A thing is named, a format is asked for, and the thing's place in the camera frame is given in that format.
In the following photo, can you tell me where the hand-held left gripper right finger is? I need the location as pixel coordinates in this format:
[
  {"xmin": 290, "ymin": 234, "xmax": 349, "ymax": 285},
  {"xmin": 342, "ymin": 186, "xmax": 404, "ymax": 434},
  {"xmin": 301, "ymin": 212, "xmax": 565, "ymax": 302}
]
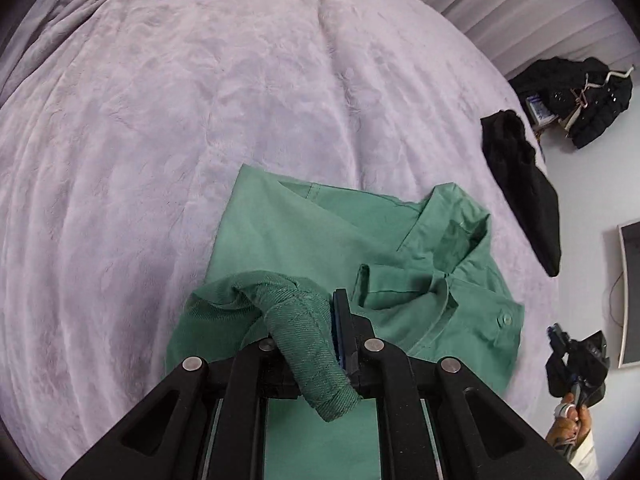
[{"xmin": 332, "ymin": 288, "xmax": 585, "ymax": 480}]

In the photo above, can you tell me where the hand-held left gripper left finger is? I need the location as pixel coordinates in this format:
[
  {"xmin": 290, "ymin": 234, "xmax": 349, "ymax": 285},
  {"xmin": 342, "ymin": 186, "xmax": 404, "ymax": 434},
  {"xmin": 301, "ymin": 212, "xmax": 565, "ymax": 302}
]
[{"xmin": 61, "ymin": 338, "xmax": 301, "ymax": 480}]

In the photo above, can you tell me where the green work jacket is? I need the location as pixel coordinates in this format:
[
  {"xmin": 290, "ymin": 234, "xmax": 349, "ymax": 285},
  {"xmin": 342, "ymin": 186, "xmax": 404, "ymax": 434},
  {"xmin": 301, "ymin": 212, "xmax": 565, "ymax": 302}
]
[{"xmin": 165, "ymin": 163, "xmax": 526, "ymax": 480}]

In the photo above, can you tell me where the person's right forearm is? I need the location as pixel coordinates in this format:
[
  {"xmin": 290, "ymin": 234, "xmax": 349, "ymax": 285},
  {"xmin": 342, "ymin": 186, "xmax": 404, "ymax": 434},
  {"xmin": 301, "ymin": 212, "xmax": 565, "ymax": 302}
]
[{"xmin": 564, "ymin": 432, "xmax": 601, "ymax": 480}]

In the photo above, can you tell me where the person's right hand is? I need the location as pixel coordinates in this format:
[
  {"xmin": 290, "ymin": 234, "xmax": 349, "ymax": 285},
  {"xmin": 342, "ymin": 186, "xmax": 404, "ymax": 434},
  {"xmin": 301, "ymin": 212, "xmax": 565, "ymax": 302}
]
[{"xmin": 546, "ymin": 394, "xmax": 594, "ymax": 457}]

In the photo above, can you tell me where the black folded garment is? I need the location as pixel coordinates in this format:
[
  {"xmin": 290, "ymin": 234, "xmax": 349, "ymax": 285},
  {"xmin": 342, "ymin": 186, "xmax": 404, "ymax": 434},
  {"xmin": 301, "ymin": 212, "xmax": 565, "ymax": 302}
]
[{"xmin": 480, "ymin": 109, "xmax": 562, "ymax": 278}]

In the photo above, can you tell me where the small blue box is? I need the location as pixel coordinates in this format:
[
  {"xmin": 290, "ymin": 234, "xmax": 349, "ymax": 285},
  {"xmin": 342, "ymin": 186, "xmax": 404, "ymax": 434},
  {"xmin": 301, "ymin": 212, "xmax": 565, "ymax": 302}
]
[{"xmin": 526, "ymin": 95, "xmax": 556, "ymax": 126}]

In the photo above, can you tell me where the purple plush blanket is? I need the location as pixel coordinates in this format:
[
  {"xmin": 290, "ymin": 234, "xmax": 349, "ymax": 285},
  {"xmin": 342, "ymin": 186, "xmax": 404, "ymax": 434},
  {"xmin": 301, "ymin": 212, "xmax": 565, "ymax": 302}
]
[{"xmin": 0, "ymin": 0, "xmax": 561, "ymax": 471}]

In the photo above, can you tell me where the black jacket pile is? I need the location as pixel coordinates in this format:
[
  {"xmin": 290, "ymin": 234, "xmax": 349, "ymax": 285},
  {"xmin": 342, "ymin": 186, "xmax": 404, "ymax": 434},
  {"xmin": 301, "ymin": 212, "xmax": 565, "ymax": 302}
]
[{"xmin": 511, "ymin": 56, "xmax": 634, "ymax": 150}]

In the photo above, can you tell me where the grey curtain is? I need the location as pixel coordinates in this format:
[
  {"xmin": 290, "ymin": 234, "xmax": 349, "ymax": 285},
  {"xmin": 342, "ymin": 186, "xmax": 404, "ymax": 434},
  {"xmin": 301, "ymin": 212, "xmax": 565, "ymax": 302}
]
[{"xmin": 350, "ymin": 0, "xmax": 633, "ymax": 81}]

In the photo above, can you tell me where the thin hanging cable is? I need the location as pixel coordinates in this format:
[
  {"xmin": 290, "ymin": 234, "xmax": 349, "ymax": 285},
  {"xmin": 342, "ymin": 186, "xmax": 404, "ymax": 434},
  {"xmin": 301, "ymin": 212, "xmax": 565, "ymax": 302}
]
[{"xmin": 609, "ymin": 270, "xmax": 627, "ymax": 323}]

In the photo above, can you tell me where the wall monitor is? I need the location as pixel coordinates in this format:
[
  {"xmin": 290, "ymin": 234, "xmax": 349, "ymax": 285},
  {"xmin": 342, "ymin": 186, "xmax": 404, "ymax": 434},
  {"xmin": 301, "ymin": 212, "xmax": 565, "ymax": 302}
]
[{"xmin": 617, "ymin": 219, "xmax": 640, "ymax": 370}]

